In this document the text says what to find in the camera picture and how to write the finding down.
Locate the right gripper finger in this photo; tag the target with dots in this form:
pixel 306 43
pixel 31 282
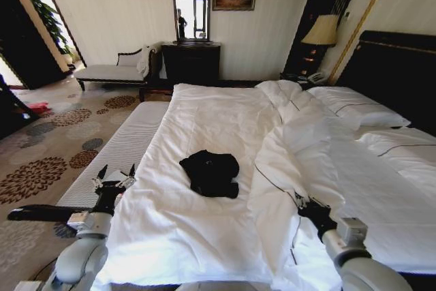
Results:
pixel 300 199

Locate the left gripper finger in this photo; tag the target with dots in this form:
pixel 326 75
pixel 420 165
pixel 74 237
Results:
pixel 102 173
pixel 131 173

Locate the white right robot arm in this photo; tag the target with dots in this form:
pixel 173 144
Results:
pixel 361 267

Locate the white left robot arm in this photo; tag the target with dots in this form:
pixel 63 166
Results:
pixel 78 257

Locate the white bed mattress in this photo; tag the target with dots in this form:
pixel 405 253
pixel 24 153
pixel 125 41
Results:
pixel 112 154

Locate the black crumpled garment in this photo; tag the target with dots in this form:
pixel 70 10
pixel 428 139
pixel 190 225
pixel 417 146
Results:
pixel 211 175

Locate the red object on floor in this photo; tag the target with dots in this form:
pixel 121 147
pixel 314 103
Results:
pixel 40 107

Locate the white duvet with dark piping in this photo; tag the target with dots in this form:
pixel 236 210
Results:
pixel 218 127

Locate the white upholstered chaise longue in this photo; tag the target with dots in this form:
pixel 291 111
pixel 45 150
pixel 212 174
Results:
pixel 109 73

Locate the white pillow with dark piping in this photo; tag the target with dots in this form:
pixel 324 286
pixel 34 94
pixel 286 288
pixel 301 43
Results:
pixel 405 154
pixel 357 105

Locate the white cloth on chaise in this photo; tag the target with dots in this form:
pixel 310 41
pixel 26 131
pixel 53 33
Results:
pixel 143 61

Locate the black stand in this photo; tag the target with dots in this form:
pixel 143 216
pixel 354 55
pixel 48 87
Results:
pixel 10 107

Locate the dark wooden nightstand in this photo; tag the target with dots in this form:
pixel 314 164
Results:
pixel 289 78

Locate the white desk telephone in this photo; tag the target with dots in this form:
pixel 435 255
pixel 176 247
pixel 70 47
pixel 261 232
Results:
pixel 316 77

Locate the dark wooden dresser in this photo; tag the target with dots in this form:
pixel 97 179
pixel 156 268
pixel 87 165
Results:
pixel 190 64

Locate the dark wooden headboard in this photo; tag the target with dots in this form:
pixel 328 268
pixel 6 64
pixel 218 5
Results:
pixel 391 76

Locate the dark wooden partition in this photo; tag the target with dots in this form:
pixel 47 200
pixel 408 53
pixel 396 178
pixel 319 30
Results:
pixel 24 39

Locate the person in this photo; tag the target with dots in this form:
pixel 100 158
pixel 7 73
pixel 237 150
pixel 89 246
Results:
pixel 181 23

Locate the green potted plant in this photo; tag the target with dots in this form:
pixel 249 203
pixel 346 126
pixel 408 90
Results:
pixel 51 22

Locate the table lamp with cream shade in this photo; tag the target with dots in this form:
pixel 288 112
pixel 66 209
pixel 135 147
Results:
pixel 322 32

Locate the dark framed mirror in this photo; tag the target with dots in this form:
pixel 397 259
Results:
pixel 190 8

